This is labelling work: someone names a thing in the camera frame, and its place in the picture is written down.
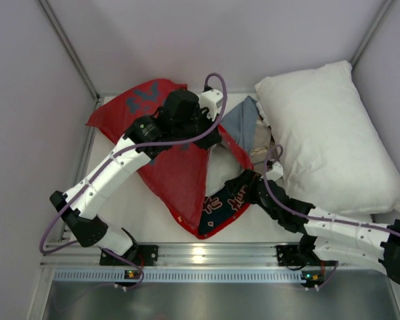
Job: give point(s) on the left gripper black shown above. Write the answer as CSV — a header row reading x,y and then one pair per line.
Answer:
x,y
206,139

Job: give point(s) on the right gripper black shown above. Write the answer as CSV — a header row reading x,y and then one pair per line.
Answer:
x,y
248,182

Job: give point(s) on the red pillowcase with grey print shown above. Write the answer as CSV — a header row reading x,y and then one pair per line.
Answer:
x,y
177,176

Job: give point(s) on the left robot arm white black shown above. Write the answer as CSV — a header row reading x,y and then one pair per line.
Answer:
x,y
141,142

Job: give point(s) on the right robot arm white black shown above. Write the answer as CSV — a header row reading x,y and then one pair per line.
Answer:
x,y
326,236

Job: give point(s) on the beige grey pillowcase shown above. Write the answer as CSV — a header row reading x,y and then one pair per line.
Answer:
x,y
262,141

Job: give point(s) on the blue grey pillowcase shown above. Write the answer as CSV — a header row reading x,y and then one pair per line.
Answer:
x,y
240,123

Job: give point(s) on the white bare pillow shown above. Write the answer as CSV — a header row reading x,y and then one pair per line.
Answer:
x,y
332,154

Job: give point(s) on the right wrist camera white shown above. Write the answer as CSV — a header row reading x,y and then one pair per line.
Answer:
x,y
275,172

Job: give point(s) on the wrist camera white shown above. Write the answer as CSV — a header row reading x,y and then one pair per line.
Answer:
x,y
212,100
275,172

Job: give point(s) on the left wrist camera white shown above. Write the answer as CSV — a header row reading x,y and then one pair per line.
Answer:
x,y
212,100

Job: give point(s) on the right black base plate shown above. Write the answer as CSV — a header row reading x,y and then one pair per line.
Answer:
x,y
297,256

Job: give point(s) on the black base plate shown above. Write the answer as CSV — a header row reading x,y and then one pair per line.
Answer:
x,y
297,256
141,255

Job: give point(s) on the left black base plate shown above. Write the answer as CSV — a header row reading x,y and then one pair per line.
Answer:
x,y
141,255

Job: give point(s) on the left aluminium corner post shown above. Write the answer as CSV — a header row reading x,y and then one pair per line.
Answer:
x,y
65,41

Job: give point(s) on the aluminium corner post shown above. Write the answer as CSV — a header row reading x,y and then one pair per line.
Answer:
x,y
65,41
371,31

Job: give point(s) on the aluminium mounting rail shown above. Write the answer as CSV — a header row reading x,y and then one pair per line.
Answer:
x,y
209,255

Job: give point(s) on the white slotted cable duct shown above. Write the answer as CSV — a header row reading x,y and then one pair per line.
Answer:
x,y
186,276

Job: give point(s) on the right aluminium corner post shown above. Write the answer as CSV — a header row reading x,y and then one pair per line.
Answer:
x,y
371,31

